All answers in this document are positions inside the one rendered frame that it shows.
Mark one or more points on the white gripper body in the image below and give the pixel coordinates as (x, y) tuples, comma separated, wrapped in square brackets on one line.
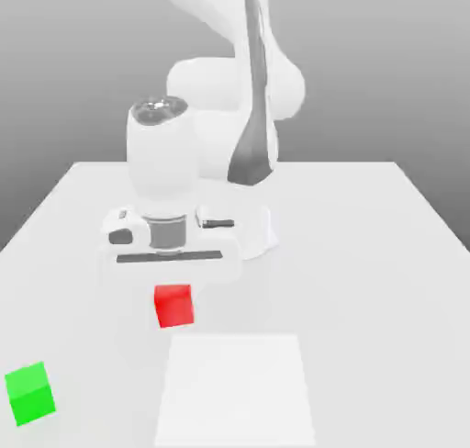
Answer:
[(169, 268)]

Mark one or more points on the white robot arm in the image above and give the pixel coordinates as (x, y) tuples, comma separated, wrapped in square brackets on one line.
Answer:
[(161, 161)]

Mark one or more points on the small red cube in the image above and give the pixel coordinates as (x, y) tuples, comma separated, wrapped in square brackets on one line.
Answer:
[(174, 305)]

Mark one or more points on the small green cube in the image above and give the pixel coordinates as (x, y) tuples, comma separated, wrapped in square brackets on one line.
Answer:
[(30, 393)]

